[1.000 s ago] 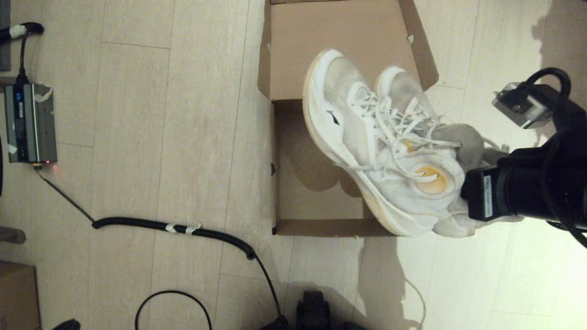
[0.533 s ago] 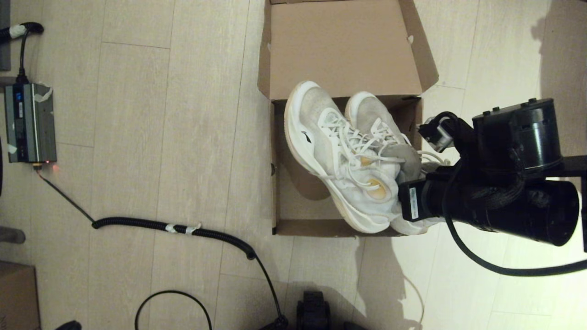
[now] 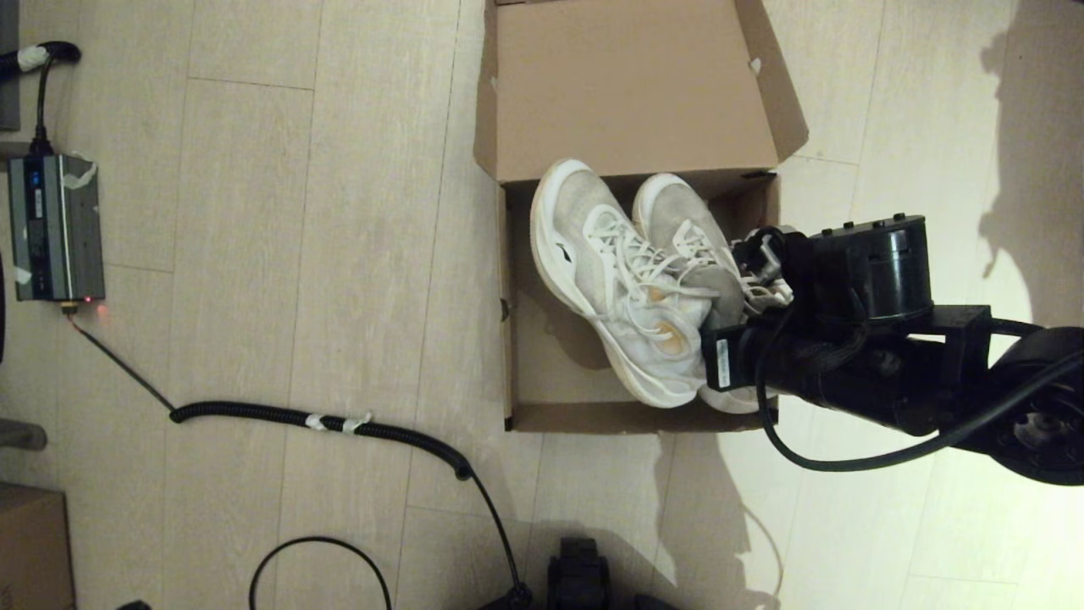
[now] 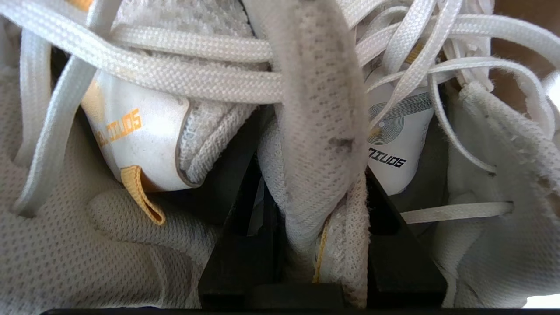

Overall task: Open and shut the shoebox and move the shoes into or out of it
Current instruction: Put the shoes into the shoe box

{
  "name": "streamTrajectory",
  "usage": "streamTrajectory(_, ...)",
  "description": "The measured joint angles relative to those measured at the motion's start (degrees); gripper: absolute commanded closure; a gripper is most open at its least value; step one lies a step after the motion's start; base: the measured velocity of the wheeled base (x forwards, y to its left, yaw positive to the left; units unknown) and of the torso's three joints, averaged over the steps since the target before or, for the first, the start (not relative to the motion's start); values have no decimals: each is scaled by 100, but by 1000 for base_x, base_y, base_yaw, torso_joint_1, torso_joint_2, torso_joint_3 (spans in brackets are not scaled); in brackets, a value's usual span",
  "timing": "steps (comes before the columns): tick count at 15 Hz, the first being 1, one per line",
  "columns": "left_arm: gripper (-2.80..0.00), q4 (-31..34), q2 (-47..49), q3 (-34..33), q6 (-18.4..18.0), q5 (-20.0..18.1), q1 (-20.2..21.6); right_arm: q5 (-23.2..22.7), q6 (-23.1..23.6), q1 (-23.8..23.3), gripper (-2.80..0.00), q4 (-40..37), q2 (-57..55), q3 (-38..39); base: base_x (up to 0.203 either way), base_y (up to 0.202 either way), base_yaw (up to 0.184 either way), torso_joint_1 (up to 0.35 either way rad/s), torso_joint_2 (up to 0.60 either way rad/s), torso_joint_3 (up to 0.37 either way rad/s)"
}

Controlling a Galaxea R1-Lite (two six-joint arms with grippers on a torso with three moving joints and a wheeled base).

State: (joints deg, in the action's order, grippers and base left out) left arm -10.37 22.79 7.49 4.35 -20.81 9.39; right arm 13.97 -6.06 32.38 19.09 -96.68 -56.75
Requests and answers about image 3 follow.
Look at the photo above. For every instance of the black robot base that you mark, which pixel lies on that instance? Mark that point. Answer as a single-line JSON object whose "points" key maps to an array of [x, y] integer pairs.
{"points": [[580, 576]]}

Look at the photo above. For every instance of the brown cardboard shoe box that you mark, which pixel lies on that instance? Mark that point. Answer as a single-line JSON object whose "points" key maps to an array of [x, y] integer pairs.
{"points": [[627, 85]]}

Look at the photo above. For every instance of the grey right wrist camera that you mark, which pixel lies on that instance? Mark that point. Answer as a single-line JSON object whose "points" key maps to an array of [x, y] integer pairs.
{"points": [[758, 258]]}

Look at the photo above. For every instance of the dark grey panel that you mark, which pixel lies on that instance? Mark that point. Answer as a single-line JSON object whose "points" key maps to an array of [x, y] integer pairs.
{"points": [[8, 68]]}

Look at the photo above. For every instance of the white mesh sneaker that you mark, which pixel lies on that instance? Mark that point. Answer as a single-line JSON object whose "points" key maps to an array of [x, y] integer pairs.
{"points": [[677, 212], [584, 229]]}

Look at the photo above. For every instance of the grey power supply unit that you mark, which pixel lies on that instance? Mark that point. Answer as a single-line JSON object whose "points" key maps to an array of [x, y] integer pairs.
{"points": [[59, 229]]}

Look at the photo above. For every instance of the grey furniture foot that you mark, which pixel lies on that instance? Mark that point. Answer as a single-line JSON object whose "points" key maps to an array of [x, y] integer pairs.
{"points": [[21, 435]]}

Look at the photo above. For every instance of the small brown cardboard box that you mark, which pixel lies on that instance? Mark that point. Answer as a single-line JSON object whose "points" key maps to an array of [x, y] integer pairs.
{"points": [[34, 551]]}

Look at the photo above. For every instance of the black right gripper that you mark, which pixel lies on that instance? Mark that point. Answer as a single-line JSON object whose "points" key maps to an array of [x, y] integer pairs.
{"points": [[762, 360]]}

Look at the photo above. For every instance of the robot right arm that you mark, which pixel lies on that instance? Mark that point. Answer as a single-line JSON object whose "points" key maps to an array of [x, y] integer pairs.
{"points": [[872, 271]]}

